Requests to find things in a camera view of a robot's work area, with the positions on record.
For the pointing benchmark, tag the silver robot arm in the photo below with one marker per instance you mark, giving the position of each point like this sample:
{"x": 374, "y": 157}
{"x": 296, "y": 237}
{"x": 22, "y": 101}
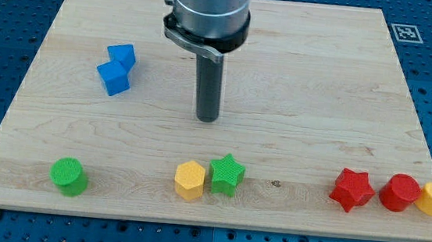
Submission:
{"x": 208, "y": 28}

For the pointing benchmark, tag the green star block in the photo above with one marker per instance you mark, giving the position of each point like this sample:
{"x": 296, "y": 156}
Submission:
{"x": 226, "y": 174}

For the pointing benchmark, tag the red star block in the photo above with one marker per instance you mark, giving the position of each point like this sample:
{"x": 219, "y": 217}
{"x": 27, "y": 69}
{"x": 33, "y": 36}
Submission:
{"x": 352, "y": 189}

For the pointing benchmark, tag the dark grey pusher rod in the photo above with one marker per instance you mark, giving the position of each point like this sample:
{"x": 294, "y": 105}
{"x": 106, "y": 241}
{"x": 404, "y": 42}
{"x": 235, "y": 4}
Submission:
{"x": 209, "y": 77}

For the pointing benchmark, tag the yellow hexagon block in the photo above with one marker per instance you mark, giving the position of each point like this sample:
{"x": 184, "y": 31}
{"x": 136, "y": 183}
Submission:
{"x": 189, "y": 179}

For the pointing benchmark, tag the wooden board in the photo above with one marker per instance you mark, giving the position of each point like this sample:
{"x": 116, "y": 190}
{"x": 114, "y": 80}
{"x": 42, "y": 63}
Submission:
{"x": 313, "y": 90}

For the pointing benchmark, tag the blue cube block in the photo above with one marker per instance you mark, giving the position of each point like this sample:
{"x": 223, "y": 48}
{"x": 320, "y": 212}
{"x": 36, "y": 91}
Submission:
{"x": 114, "y": 77}

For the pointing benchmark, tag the blue triangular block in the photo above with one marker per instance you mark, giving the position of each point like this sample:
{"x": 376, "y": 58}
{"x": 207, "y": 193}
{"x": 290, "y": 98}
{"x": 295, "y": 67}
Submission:
{"x": 123, "y": 53}

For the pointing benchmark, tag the green cylinder block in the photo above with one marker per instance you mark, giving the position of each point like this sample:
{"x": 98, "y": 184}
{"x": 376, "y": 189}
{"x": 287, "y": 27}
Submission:
{"x": 68, "y": 176}

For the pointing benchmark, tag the red cylinder block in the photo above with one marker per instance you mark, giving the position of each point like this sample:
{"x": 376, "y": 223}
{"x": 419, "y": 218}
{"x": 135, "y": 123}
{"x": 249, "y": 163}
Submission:
{"x": 399, "y": 193}

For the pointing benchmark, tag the white fiducial marker tag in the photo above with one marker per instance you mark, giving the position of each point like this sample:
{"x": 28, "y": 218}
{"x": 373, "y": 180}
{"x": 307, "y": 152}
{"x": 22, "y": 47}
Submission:
{"x": 406, "y": 33}

